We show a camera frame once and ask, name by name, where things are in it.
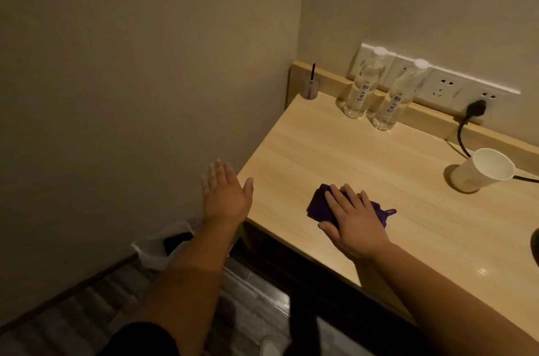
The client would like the person's left hand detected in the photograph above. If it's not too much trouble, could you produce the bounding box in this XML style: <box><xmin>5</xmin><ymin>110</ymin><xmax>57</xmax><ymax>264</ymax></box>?
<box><xmin>201</xmin><ymin>159</ymin><xmax>254</xmax><ymax>227</ymax></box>

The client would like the clear plastic water bottle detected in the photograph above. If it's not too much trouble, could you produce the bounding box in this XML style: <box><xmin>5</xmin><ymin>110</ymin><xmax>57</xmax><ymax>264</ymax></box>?
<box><xmin>372</xmin><ymin>59</ymin><xmax>431</xmax><ymax>132</ymax></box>
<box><xmin>343</xmin><ymin>46</ymin><xmax>388</xmax><ymax>119</ymax></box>

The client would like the white bin liner bag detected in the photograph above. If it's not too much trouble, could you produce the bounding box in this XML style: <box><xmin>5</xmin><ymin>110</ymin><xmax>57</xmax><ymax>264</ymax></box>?
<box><xmin>131</xmin><ymin>216</ymin><xmax>208</xmax><ymax>272</ymax></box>

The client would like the person's black clothing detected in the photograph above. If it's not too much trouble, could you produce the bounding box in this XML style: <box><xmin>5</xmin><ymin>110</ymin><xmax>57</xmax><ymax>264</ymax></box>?
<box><xmin>98</xmin><ymin>321</ymin><xmax>181</xmax><ymax>356</ymax></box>

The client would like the white paper cup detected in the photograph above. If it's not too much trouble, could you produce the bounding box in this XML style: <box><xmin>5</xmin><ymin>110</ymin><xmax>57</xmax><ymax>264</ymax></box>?
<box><xmin>449</xmin><ymin>148</ymin><xmax>516</xmax><ymax>195</ymax></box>

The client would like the small clear glass holder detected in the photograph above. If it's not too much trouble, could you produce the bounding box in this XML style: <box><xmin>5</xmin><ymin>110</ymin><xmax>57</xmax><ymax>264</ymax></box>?
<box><xmin>301</xmin><ymin>77</ymin><xmax>321</xmax><ymax>101</ymax></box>

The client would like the person's right forearm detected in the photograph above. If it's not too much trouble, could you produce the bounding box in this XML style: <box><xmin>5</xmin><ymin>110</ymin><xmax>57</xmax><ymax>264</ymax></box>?
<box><xmin>356</xmin><ymin>241</ymin><xmax>539</xmax><ymax>356</ymax></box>

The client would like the person's white shoe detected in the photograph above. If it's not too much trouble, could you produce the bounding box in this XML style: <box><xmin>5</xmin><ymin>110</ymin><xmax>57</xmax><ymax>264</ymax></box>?
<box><xmin>259</xmin><ymin>336</ymin><xmax>282</xmax><ymax>356</ymax></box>

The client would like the purple cleaning cloth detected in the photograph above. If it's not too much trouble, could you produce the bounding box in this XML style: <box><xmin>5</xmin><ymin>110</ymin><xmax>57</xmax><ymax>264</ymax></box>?
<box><xmin>306</xmin><ymin>183</ymin><xmax>397</xmax><ymax>229</ymax></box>

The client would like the black power cable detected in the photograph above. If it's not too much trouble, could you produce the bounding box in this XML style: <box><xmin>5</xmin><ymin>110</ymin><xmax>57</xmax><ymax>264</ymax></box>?
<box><xmin>456</xmin><ymin>114</ymin><xmax>539</xmax><ymax>184</ymax></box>

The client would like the white wall socket panel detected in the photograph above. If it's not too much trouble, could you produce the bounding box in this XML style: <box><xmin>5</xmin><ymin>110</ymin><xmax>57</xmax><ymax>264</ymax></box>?
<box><xmin>347</xmin><ymin>43</ymin><xmax>522</xmax><ymax>117</ymax></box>

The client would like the black power plug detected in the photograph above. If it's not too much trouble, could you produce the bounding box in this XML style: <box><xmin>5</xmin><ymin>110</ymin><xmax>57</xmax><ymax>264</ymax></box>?
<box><xmin>461</xmin><ymin>99</ymin><xmax>488</xmax><ymax>119</ymax></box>

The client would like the person's left forearm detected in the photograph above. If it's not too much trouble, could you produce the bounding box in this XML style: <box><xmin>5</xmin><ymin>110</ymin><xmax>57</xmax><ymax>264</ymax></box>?
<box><xmin>107</xmin><ymin>219</ymin><xmax>243</xmax><ymax>356</ymax></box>

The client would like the person's right hand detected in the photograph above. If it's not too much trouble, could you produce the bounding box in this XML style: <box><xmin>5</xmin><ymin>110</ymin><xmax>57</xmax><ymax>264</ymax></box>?
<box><xmin>318</xmin><ymin>183</ymin><xmax>392</xmax><ymax>262</ymax></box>

